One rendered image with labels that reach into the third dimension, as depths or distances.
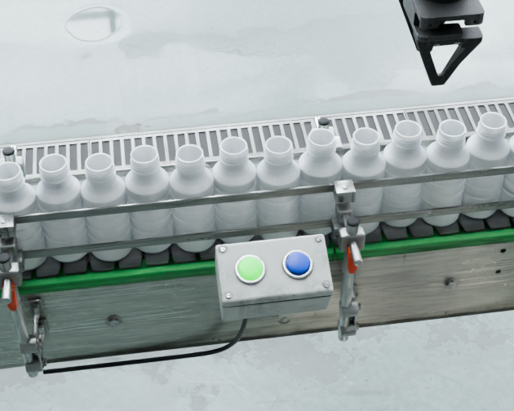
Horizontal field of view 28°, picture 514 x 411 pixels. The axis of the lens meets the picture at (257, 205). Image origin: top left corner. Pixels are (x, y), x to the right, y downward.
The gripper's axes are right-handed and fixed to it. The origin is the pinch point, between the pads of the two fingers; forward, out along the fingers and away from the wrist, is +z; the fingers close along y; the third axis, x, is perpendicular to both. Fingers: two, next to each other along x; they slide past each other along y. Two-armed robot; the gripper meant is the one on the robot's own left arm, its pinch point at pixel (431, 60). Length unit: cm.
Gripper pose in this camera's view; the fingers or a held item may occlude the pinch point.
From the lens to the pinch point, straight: 112.9
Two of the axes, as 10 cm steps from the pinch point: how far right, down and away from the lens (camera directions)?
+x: 9.9, -1.0, 0.8
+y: 1.2, 6.9, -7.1
